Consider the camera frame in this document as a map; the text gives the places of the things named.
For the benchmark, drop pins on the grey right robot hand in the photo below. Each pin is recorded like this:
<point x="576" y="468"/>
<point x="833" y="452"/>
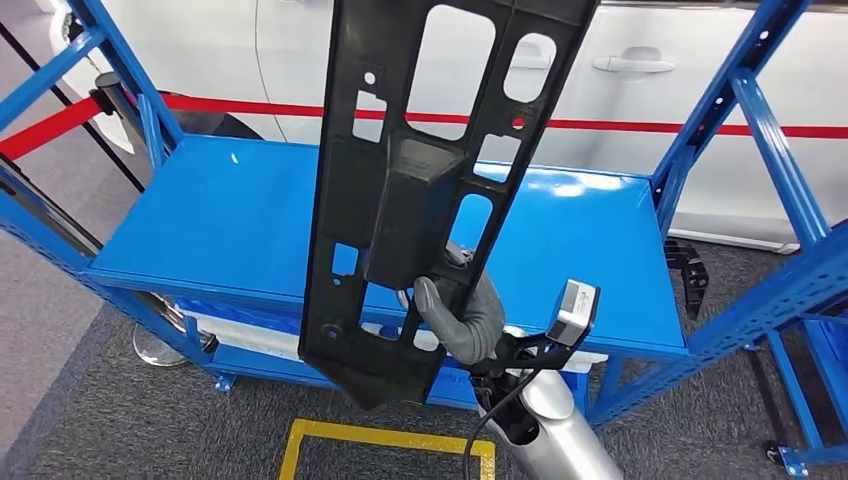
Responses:
<point x="474" y="331"/>

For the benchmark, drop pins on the black plastic plate bracket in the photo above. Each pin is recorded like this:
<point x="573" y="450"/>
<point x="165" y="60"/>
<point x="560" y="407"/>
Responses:
<point x="411" y="199"/>

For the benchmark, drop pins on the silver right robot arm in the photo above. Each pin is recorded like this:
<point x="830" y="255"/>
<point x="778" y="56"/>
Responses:
<point x="556" y="430"/>

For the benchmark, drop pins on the white plastic crate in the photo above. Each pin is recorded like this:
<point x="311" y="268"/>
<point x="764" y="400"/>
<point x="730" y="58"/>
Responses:
<point x="590" y="361"/>
<point x="252" y="341"/>

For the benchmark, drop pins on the white car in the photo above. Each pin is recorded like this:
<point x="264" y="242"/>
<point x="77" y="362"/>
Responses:
<point x="729" y="166"/>

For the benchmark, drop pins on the red barrier belt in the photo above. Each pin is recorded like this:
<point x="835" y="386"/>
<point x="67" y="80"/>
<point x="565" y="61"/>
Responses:
<point x="252" y="108"/>

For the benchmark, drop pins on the black barrier belt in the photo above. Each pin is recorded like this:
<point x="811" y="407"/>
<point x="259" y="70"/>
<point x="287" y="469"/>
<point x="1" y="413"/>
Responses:
<point x="33" y="63"/>

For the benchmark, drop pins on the chrome stanchion post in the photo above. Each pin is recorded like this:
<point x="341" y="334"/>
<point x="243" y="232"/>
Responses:
<point x="109" y="89"/>
<point x="159" y="351"/>

